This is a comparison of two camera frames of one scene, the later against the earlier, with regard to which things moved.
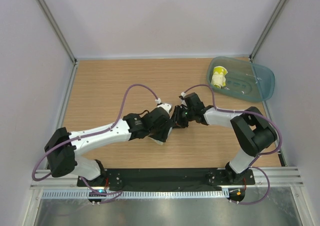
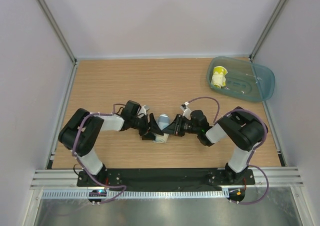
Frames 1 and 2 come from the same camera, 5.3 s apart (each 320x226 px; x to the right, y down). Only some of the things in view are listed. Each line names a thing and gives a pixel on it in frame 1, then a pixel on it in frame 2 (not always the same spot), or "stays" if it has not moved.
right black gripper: (176, 120) → (175, 127)
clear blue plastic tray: (239, 78) stays
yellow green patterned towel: (218, 80) stays
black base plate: (169, 177) stays
